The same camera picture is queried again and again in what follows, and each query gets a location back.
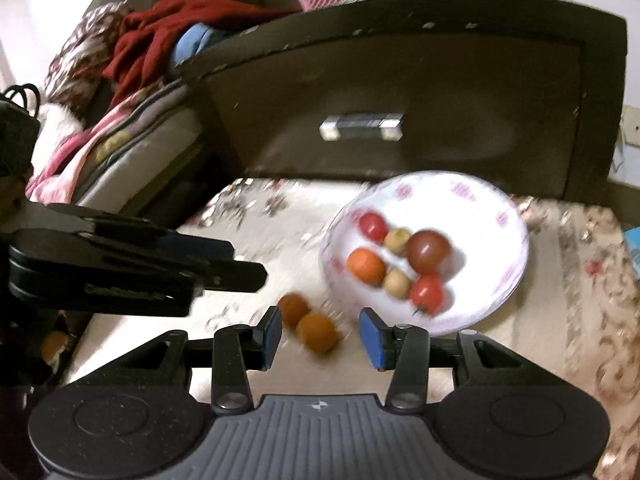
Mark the small red tomato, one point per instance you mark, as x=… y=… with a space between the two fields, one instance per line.
x=427 y=294
x=373 y=225

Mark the pink blanket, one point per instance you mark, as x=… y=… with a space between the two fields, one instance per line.
x=70 y=160

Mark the brown floral pillow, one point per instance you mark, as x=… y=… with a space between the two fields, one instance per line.
x=85 y=50

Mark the large dark red tomato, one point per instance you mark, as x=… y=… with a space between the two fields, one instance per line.
x=429 y=252

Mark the beige floral tablecloth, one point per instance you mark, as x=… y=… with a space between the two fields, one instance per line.
x=555 y=310

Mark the dark wooden nightstand drawer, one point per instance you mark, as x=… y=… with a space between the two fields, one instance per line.
x=450 y=70

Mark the red garment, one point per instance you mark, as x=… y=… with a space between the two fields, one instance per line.
x=160 y=35

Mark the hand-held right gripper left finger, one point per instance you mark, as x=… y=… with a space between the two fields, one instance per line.
x=273 y=340

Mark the small yellow round fruit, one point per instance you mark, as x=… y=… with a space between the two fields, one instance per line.
x=398 y=241
x=398 y=283

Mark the blue paper sheet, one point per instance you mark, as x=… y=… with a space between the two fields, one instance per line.
x=633 y=250

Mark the white floral rimmed plate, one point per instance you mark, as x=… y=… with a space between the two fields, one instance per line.
x=480 y=240

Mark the dark wooden bed frame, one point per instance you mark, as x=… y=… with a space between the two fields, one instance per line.
x=200 y=175

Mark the wall socket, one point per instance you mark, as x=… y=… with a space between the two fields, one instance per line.
x=631 y=127

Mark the white fluffy blanket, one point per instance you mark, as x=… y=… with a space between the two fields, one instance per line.
x=57 y=122

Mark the small orange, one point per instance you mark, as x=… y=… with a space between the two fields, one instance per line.
x=293 y=310
x=317 y=333

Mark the grey beige quilt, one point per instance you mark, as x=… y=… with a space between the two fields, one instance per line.
x=150 y=135

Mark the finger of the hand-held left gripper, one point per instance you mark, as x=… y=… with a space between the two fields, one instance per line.
x=225 y=275
x=165 y=237

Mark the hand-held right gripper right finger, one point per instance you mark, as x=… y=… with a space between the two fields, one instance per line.
x=372 y=341

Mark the large orange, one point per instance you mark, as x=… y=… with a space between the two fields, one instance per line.
x=366 y=266

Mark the blue cloth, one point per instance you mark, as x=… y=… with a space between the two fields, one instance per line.
x=195 y=42

